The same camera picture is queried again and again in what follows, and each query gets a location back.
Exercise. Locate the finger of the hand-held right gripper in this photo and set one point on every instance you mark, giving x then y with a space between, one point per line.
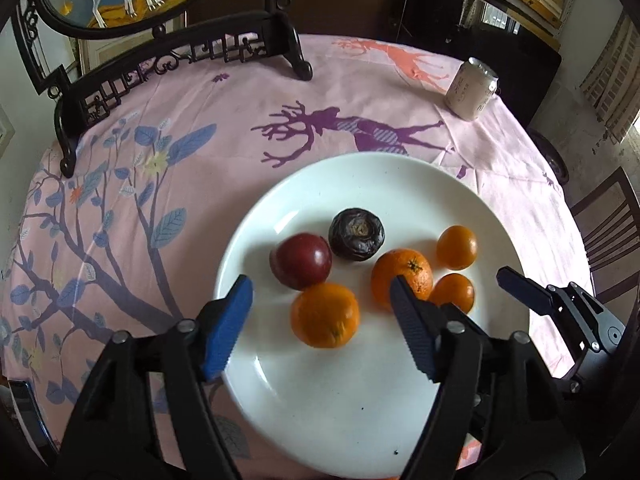
525 290

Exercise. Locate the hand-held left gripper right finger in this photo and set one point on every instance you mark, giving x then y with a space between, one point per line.
412 330

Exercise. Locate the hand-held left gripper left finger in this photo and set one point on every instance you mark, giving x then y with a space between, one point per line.
227 330

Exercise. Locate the orange tangerine with stem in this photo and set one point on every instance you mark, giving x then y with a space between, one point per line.
400 265

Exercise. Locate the large orange tangerine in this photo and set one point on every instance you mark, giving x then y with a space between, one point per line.
325 315

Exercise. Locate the white round plate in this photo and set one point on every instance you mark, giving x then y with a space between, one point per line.
350 400

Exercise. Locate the small orange tangerine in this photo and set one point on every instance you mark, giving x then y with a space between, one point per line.
456 247
456 292

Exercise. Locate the brown wooden chair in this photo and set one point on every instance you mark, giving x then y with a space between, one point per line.
605 240

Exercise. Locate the dark red plum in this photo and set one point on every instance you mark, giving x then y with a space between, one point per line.
301 261

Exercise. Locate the wrinkled dark purple passion fruit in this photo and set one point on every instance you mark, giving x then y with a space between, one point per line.
356 235

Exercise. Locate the dark round stool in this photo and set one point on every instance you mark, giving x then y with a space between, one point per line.
550 157

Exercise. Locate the beige drink can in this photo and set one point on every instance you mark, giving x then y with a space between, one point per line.
471 90

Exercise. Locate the silver metal object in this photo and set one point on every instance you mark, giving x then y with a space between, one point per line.
27 415

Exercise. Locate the black cabinet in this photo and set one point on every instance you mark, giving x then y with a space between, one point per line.
500 60

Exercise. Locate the pink printed tablecloth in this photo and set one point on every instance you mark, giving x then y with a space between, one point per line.
350 85

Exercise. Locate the black ornate stand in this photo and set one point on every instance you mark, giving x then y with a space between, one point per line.
175 52

